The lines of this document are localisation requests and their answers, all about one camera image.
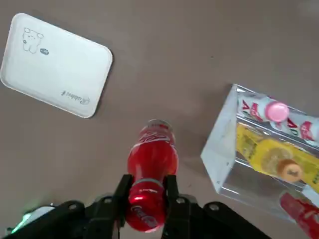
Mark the white bottle with pink cap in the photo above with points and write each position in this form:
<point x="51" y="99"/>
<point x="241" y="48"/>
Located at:
<point x="276" y="112"/>

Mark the white tray with bear print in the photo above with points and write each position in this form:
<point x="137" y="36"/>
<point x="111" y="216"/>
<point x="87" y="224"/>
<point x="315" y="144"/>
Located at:
<point x="57" y="69"/>

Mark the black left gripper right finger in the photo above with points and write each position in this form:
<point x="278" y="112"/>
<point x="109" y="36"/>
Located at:
<point x="194" y="221"/>

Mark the clear acrylic shelf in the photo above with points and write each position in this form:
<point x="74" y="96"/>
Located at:
<point x="219" y="149"/>

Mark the red Coca-Cola bottle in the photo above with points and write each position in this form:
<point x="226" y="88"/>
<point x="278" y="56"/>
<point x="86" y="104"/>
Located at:
<point x="299" y="214"/>
<point x="152" y="154"/>

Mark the yellow pear drink bottle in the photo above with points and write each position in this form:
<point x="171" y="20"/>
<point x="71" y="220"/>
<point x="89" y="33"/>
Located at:
<point x="274" y="154"/>

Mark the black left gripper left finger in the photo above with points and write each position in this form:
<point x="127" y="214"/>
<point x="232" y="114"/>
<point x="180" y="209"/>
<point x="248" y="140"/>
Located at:
<point x="99" y="219"/>

